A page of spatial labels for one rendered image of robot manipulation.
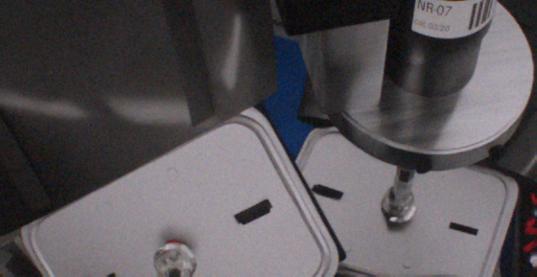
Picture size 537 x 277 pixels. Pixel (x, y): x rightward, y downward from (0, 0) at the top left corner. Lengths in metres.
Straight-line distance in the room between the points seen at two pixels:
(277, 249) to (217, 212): 0.02
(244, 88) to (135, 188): 0.05
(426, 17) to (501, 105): 0.05
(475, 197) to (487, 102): 0.11
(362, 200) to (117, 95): 0.13
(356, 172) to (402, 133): 0.12
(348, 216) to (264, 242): 0.08
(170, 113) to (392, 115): 0.07
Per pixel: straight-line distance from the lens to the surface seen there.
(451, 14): 0.30
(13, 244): 0.44
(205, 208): 0.35
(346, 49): 0.31
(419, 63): 0.32
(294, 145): 1.16
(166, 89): 0.34
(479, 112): 0.34
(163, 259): 0.34
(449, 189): 0.44
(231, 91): 0.34
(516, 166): 0.45
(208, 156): 0.35
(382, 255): 0.42
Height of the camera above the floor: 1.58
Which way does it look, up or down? 60 degrees down
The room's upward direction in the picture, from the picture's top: straight up
